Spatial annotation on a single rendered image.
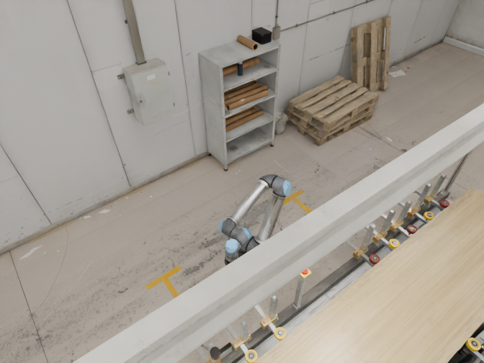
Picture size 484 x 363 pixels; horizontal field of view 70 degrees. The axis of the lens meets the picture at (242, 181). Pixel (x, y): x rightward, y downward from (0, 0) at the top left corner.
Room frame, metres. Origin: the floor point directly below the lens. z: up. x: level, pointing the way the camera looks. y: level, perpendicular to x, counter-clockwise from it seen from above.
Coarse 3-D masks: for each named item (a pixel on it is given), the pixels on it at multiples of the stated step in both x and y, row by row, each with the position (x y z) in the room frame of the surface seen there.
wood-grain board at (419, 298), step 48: (480, 192) 2.23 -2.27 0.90; (432, 240) 1.69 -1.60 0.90; (480, 240) 1.68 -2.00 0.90; (384, 288) 1.25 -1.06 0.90; (432, 288) 1.25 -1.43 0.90; (480, 288) 1.25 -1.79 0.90; (288, 336) 0.91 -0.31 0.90; (336, 336) 0.90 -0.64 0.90; (384, 336) 0.90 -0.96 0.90; (432, 336) 0.90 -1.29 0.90
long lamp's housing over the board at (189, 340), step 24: (432, 168) 1.00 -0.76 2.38; (408, 192) 0.89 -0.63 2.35; (360, 216) 0.75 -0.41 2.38; (336, 240) 0.67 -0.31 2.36; (288, 264) 0.57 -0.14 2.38; (312, 264) 0.60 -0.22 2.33; (264, 288) 0.49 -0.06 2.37; (216, 312) 0.42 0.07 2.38; (240, 312) 0.43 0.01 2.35; (192, 336) 0.36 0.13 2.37; (144, 360) 0.30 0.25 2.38; (168, 360) 0.30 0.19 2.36
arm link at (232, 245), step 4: (228, 240) 1.42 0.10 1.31; (232, 240) 1.42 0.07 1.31; (236, 240) 1.42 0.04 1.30; (228, 244) 1.38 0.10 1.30; (232, 244) 1.38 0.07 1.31; (236, 244) 1.38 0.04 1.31; (240, 244) 1.40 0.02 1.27; (228, 248) 1.35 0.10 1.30; (232, 248) 1.35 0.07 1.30; (236, 248) 1.36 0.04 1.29; (228, 252) 1.34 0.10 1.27; (232, 252) 1.34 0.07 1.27; (236, 252) 1.36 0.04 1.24; (228, 256) 1.35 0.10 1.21; (232, 256) 1.34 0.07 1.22; (236, 256) 1.36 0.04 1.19
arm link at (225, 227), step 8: (264, 176) 1.99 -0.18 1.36; (272, 176) 1.99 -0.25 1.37; (256, 184) 1.94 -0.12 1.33; (264, 184) 1.93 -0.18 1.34; (256, 192) 1.85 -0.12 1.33; (248, 200) 1.78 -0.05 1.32; (256, 200) 1.81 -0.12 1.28; (240, 208) 1.70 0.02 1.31; (248, 208) 1.72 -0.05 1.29; (232, 216) 1.63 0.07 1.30; (240, 216) 1.64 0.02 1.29; (224, 224) 1.56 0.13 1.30; (232, 224) 1.57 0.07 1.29; (224, 232) 1.52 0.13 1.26
